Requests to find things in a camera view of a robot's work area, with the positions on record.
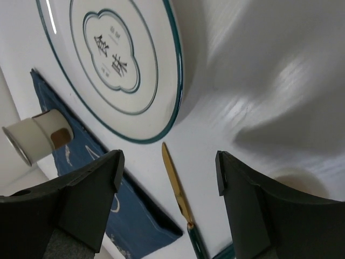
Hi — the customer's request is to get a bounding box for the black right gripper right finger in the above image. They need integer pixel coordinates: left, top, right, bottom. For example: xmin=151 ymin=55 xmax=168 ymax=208
xmin=215 ymin=151 xmax=344 ymax=258

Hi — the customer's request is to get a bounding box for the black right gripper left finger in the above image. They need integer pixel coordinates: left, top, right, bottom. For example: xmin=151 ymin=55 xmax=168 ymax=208
xmin=1 ymin=150 xmax=125 ymax=258

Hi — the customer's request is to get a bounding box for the blue fish placemat cloth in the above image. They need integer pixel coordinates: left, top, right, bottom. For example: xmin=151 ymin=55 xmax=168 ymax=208
xmin=30 ymin=70 xmax=183 ymax=258

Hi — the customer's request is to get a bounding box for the white and brown cup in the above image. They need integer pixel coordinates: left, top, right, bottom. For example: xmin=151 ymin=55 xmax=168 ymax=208
xmin=2 ymin=109 xmax=74 ymax=166

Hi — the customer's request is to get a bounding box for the white plate green rim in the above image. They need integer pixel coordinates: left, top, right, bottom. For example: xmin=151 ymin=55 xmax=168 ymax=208
xmin=36 ymin=1 xmax=185 ymax=144

